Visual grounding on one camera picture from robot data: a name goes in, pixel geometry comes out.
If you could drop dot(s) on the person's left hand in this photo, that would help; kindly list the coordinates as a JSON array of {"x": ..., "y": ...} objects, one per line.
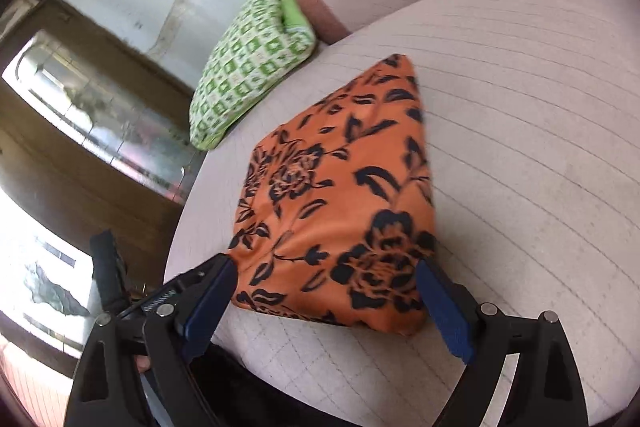
[{"x": 143, "y": 363}]

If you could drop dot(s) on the wooden door with glass panes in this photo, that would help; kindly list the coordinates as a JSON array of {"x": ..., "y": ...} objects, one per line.
[{"x": 75, "y": 132}]

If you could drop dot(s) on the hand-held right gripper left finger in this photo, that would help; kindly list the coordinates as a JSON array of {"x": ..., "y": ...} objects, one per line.
[{"x": 210, "y": 302}]

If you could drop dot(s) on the pink quilted bed mattress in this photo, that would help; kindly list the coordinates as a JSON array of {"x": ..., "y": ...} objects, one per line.
[{"x": 525, "y": 132}]

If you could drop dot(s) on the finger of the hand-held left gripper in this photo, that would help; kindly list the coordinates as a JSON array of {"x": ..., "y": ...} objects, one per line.
[{"x": 107, "y": 267}]

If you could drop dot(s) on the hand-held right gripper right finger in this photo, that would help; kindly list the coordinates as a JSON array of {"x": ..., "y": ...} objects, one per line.
[{"x": 445, "y": 312}]

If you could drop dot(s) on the green white patterned pillow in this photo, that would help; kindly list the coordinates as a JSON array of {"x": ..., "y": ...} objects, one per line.
[{"x": 245, "y": 67}]

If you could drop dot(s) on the orange black floral cloth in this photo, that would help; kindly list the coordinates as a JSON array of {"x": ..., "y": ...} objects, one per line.
[{"x": 340, "y": 187}]

